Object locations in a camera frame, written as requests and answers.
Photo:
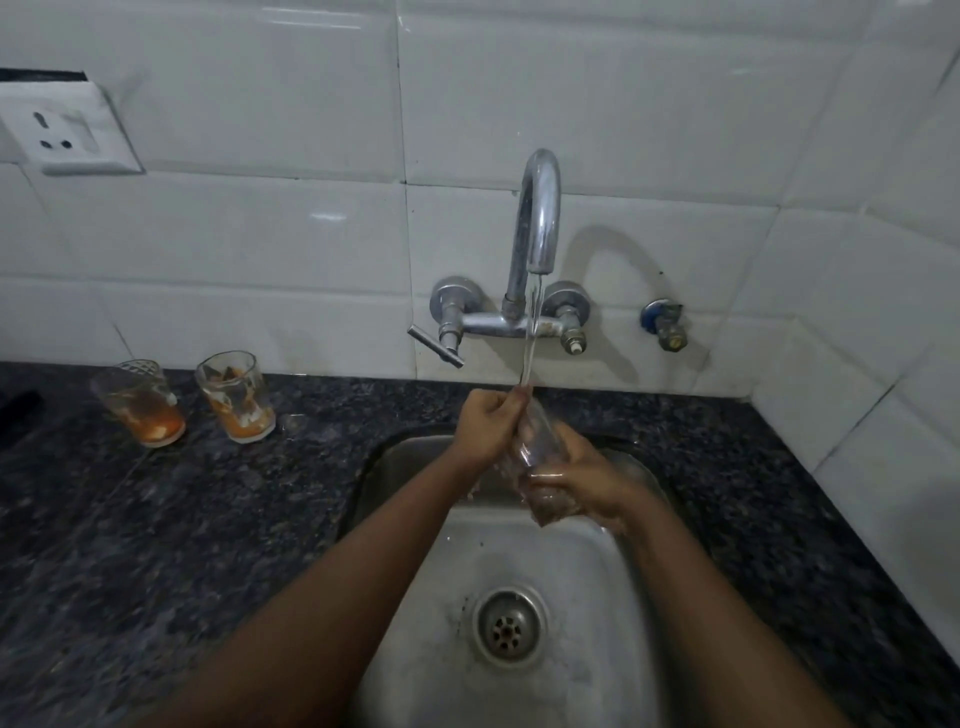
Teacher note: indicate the person's left hand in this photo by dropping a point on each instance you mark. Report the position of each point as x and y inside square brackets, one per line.
[487, 435]

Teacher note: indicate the person's right hand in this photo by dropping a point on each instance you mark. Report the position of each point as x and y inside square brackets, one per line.
[592, 484]

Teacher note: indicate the chrome wall faucet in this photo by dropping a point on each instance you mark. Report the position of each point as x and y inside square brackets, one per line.
[544, 202]

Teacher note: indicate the black drying mat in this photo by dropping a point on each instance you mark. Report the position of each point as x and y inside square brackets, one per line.
[16, 409]

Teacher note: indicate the person's right forearm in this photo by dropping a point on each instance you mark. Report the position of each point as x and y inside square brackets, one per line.
[720, 630]

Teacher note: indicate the person's left forearm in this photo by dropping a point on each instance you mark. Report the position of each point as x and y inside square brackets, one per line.
[315, 615]

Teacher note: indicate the metal sink drain strainer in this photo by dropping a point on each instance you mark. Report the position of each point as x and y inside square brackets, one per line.
[509, 627]

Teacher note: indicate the brass valve with blue collar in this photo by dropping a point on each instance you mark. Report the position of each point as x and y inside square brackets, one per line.
[667, 330]

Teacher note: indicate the stainless steel sink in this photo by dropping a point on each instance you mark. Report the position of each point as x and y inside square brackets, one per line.
[435, 660]

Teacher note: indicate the white wall socket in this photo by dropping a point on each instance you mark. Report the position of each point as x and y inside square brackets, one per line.
[67, 131]

